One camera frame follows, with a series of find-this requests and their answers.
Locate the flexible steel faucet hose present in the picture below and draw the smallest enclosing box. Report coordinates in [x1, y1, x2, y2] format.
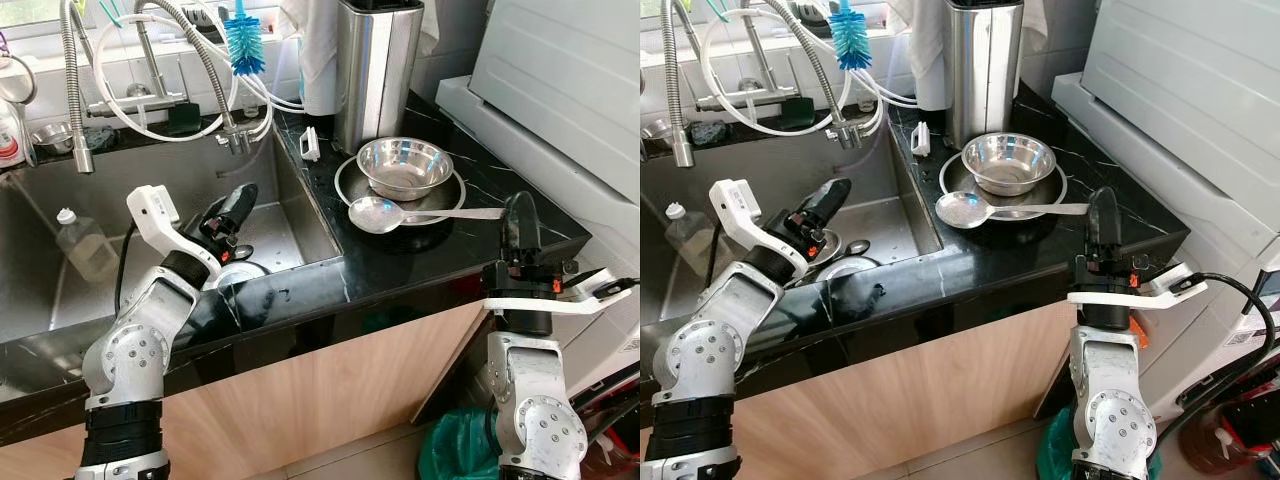
[135, 0, 256, 156]
[760, 0, 863, 151]

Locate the white hanging cloth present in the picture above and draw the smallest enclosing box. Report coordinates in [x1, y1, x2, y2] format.
[885, 0, 951, 111]
[280, 0, 341, 116]

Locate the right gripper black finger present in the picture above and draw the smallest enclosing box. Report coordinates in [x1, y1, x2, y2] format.
[502, 189, 544, 263]
[1086, 185, 1123, 259]

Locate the green rubbish bag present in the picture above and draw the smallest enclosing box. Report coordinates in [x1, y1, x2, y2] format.
[1035, 405, 1086, 480]
[418, 408, 501, 480]

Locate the large steel plate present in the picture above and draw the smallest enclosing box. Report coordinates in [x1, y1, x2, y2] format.
[333, 152, 468, 227]
[938, 147, 1069, 221]

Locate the small steel plate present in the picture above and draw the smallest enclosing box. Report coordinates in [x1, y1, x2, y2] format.
[215, 260, 269, 291]
[810, 255, 881, 286]

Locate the clear plastic bottle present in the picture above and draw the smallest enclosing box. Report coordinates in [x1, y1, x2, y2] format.
[665, 202, 731, 278]
[55, 208, 119, 283]

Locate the amber liquid bottle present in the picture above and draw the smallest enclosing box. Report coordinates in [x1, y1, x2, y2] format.
[1195, 420, 1251, 476]

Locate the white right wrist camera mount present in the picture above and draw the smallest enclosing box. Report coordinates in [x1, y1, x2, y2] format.
[1066, 263, 1209, 306]
[483, 268, 636, 316]

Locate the chrome mixer tap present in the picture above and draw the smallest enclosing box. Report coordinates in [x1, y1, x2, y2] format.
[695, 15, 801, 113]
[85, 20, 191, 119]

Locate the white plastic hose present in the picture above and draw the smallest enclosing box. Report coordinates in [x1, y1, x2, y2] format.
[700, 8, 906, 138]
[92, 10, 306, 144]

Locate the dark green sponge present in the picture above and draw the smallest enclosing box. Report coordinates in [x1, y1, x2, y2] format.
[167, 102, 206, 136]
[778, 97, 816, 131]

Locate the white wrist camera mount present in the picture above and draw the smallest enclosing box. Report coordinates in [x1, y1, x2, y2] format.
[483, 268, 636, 316]
[708, 178, 811, 276]
[126, 185, 223, 281]
[1066, 263, 1209, 306]

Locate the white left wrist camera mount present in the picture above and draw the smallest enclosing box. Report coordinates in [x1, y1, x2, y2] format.
[126, 185, 223, 281]
[708, 178, 811, 276]

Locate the white front-load washer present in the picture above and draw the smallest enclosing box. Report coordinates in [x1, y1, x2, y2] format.
[1140, 270, 1280, 401]
[560, 300, 641, 421]

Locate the wooden sink cabinet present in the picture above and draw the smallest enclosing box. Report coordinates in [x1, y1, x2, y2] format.
[0, 300, 491, 480]
[690, 300, 1081, 480]

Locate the white countertop dishwasher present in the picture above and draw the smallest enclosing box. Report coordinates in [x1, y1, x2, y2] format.
[1050, 0, 1280, 271]
[435, 0, 641, 291]

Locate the steel knife block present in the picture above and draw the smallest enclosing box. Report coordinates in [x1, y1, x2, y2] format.
[333, 0, 426, 156]
[943, 0, 1026, 151]

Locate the steel mesh strainer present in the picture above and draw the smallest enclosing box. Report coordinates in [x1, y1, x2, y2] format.
[0, 50, 39, 106]

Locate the large steel bowl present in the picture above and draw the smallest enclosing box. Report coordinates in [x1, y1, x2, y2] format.
[356, 137, 454, 201]
[961, 132, 1058, 196]

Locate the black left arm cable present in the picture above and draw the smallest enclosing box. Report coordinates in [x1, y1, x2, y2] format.
[703, 225, 723, 293]
[114, 225, 137, 311]

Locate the stainless steel sink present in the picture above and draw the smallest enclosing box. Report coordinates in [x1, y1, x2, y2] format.
[0, 150, 346, 346]
[640, 145, 946, 341]

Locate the steel ladle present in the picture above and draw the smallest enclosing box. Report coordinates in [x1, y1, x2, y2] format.
[935, 191, 1091, 230]
[347, 196, 506, 236]

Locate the blue bottle brush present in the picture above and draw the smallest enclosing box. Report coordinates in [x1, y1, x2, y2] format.
[222, 0, 266, 78]
[830, 0, 874, 71]

